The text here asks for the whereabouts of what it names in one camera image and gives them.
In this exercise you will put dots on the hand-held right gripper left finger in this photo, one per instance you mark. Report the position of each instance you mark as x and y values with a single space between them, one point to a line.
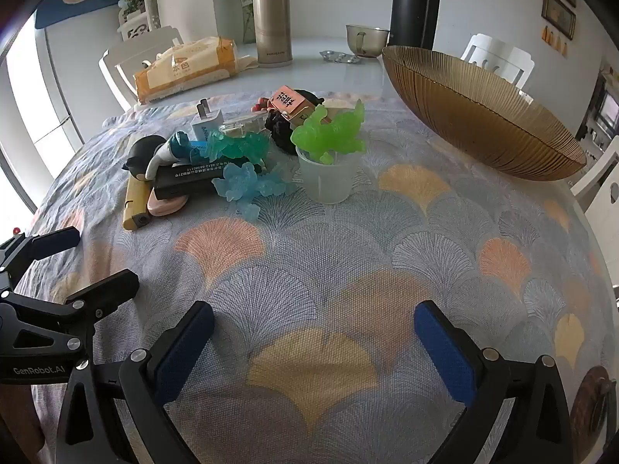
186 348

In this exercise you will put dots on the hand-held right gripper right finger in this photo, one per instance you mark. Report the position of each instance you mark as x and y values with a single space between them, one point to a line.
449 357

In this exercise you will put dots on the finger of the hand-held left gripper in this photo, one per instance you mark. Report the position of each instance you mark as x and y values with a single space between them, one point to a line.
106 287
53 241

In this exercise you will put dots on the yellow lighter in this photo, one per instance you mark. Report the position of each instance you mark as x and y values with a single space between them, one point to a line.
135 203

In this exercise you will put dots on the black haired doll figure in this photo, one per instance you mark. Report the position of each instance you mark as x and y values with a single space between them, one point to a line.
145 154

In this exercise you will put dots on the black power bank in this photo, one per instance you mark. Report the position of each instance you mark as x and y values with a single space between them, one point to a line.
183 181

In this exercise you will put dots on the blue translucent toy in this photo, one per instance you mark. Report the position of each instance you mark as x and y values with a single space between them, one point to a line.
239 181

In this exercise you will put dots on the white charger plug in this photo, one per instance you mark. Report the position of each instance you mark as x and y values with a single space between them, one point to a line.
205 125

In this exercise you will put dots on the teal translucent toy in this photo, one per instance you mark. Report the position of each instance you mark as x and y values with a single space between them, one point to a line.
242 147

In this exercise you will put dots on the clear plastic box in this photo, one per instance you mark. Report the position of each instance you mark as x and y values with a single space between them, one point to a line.
242 125

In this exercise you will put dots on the translucent plastic cup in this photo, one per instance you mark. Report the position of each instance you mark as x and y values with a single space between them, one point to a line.
329 179

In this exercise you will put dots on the amber ribbed glass bowl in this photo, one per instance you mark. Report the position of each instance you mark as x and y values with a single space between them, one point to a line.
483 116

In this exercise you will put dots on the green translucent toy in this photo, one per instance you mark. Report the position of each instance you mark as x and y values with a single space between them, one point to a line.
324 133

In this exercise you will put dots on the black figurine with orange box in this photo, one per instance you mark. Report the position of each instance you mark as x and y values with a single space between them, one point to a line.
285 100

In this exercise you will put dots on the person's left forearm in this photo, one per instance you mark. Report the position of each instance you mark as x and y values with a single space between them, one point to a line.
19 425

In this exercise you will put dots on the window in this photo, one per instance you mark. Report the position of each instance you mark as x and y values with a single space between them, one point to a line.
24 121

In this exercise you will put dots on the leaf print tablecloth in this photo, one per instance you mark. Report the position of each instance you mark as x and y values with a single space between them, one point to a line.
338 261

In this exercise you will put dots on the brown round wooden object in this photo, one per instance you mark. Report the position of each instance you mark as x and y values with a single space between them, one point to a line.
592 406

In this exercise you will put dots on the white chair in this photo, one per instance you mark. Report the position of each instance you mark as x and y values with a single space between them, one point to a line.
498 58
121 67
599 188

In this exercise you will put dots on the orange tissue pack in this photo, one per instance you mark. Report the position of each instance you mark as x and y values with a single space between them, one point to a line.
188 70

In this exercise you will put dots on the white carved shelf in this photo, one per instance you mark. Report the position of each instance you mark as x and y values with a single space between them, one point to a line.
138 26

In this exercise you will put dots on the television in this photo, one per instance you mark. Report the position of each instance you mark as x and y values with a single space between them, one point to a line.
608 111

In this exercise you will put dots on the beige thermos bottle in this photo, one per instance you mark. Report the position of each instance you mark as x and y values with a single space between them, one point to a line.
272 19

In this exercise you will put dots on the foil blister pack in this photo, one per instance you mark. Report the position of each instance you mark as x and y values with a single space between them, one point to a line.
338 56

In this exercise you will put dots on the smoky glass cup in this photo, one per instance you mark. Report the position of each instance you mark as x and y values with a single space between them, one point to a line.
365 38

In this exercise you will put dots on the yellow hanging tassels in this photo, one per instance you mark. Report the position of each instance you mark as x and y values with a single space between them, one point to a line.
553 38

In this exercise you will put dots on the black cylinder flask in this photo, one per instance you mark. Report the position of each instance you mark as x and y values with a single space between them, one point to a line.
416 5

